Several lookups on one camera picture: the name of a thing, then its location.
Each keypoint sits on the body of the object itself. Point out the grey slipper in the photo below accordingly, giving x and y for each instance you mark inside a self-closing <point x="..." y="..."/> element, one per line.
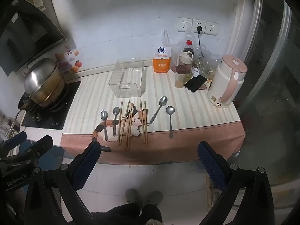
<point x="154" y="197"/>

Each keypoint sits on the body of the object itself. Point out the orange and white salt bag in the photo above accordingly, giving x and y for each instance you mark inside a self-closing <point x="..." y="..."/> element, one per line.
<point x="160" y="63"/>

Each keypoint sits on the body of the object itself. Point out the metal cooking pot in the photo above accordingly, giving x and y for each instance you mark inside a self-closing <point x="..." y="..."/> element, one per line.
<point x="50" y="94"/>

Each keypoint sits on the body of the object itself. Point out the metal spoon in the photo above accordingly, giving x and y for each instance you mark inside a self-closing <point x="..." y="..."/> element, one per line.
<point x="163" y="101"/>
<point x="104" y="114"/>
<point x="116" y="110"/>
<point x="170" y="110"/>

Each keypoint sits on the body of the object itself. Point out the white and pink electric kettle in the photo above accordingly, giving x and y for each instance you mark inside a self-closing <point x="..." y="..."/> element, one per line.
<point x="225" y="82"/>

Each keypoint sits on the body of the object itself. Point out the group of wooden chopsticks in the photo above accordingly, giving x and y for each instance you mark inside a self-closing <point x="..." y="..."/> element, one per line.
<point x="145" y="121"/>

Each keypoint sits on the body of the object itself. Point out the dark bottle with red cap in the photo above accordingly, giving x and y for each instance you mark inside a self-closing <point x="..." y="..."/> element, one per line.
<point x="188" y="49"/>

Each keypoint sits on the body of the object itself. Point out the black gas stove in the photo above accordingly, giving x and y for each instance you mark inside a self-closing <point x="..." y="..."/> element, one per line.
<point x="69" y="98"/>

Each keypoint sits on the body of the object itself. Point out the clear plastic container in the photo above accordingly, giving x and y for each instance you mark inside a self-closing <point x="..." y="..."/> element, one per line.
<point x="126" y="87"/>

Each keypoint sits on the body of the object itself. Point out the person's black pants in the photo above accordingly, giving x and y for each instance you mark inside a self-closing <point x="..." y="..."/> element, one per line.
<point x="131" y="215"/>

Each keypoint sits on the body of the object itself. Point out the spice jar with brown lid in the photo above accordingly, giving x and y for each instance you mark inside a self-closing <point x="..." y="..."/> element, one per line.
<point x="181" y="79"/>

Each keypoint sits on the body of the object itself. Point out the striped cat print tablecloth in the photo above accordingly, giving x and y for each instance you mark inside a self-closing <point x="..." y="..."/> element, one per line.
<point x="199" y="112"/>

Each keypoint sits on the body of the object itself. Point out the brown packet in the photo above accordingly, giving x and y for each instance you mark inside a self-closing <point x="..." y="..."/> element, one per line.
<point x="208" y="82"/>

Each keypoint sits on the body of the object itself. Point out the white wall socket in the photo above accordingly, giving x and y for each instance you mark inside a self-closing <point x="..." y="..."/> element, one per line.
<point x="184" y="24"/>
<point x="211" y="28"/>
<point x="195" y="23"/>

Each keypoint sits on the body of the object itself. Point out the steel pot lid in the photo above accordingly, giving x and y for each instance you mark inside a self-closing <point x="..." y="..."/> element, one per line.
<point x="39" y="75"/>

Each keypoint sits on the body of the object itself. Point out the black range hood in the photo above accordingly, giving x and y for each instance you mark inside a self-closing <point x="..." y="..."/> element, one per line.
<point x="23" y="35"/>

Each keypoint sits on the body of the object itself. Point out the fruit wall stickers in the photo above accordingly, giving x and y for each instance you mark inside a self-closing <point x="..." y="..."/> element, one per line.
<point x="68" y="62"/>

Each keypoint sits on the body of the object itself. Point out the clear plastic bag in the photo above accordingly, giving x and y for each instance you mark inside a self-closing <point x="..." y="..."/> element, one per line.
<point x="207" y="61"/>

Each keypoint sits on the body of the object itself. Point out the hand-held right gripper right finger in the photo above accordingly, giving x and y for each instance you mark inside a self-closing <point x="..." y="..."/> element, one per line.
<point x="211" y="166"/>

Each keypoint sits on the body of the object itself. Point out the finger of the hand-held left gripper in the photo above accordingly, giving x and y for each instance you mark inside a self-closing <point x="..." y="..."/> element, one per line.
<point x="44" y="143"/>
<point x="16" y="138"/>

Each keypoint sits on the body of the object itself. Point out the black smartphone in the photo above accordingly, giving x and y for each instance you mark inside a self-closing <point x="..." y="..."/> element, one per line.
<point x="194" y="83"/>

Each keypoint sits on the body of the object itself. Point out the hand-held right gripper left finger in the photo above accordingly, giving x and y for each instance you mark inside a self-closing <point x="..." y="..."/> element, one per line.
<point x="87" y="161"/>

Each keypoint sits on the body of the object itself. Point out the glass window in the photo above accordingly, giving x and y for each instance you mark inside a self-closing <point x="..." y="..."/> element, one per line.
<point x="276" y="86"/>

